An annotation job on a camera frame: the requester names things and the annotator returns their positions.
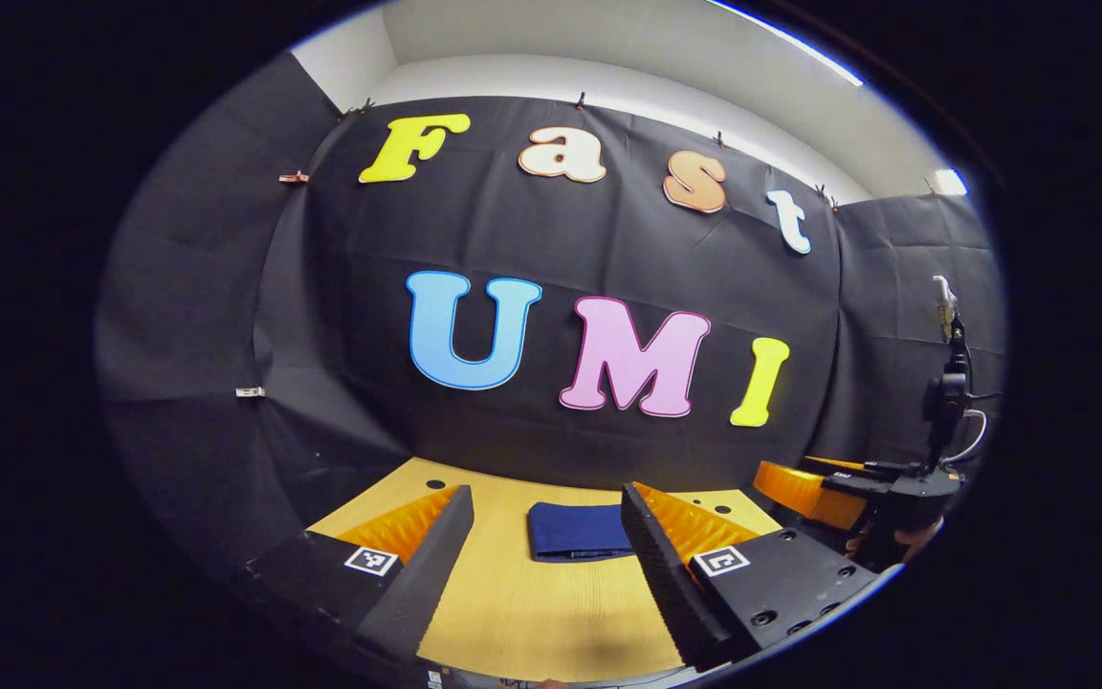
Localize white cable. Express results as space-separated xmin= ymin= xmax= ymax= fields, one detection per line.
xmin=943 ymin=410 xmax=989 ymax=467

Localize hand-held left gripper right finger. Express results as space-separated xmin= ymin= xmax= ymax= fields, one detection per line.
xmin=620 ymin=481 xmax=882 ymax=673

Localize blue jeans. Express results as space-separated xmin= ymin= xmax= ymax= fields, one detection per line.
xmin=526 ymin=501 xmax=636 ymax=563

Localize black backdrop cloth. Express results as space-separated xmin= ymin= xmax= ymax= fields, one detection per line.
xmin=94 ymin=50 xmax=1006 ymax=585

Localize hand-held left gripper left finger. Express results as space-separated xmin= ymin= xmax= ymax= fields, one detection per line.
xmin=240 ymin=484 xmax=475 ymax=663

